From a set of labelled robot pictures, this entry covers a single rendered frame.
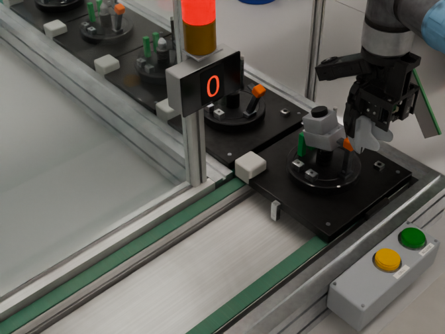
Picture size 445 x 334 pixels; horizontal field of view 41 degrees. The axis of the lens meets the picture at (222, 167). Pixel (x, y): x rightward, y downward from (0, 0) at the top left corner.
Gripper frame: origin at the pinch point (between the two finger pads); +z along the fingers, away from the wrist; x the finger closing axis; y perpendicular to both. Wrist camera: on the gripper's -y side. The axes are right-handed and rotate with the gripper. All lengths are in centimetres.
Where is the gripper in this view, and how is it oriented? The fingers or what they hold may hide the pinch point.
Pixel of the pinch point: (357, 144)
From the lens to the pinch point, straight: 105.7
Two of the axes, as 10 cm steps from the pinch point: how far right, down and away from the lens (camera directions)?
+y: 6.6, 4.8, -5.7
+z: 0.2, 7.5, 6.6
